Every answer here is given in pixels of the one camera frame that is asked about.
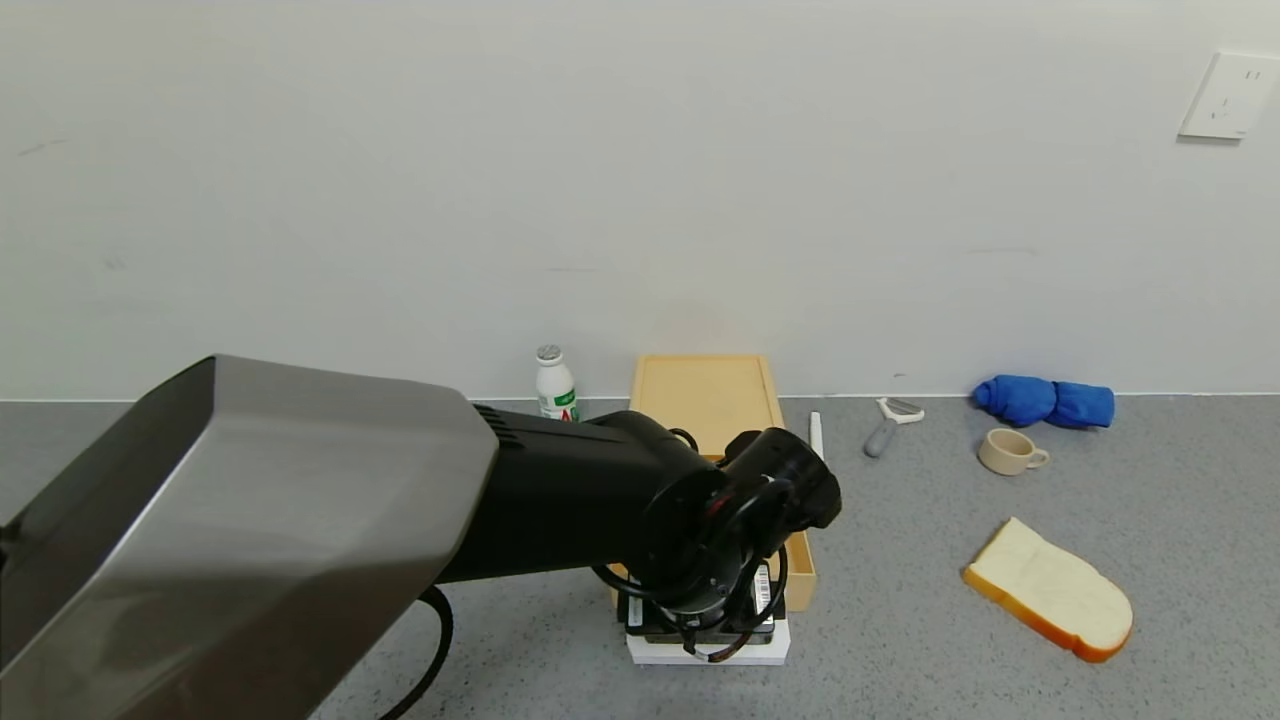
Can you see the beige cup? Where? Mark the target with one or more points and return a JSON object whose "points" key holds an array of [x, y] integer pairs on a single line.
{"points": [[1005, 455]]}

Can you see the white wall socket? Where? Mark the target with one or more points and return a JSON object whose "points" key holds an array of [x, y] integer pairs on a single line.
{"points": [[1230, 95]]}

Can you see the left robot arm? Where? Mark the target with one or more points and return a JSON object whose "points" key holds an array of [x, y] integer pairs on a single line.
{"points": [[300, 500]]}

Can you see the white milk bottle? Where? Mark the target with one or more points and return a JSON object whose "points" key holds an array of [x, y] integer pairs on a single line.
{"points": [[556, 390]]}

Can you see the white marker pen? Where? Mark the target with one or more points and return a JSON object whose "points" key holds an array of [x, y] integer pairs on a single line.
{"points": [[816, 432]]}

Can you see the bread slice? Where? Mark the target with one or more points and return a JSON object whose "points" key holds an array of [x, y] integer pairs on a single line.
{"points": [[1050, 590]]}

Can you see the blue folded cloth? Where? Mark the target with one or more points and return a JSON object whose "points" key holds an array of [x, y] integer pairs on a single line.
{"points": [[1040, 402]]}

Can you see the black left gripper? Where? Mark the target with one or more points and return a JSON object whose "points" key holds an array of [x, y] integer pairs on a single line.
{"points": [[757, 598]]}

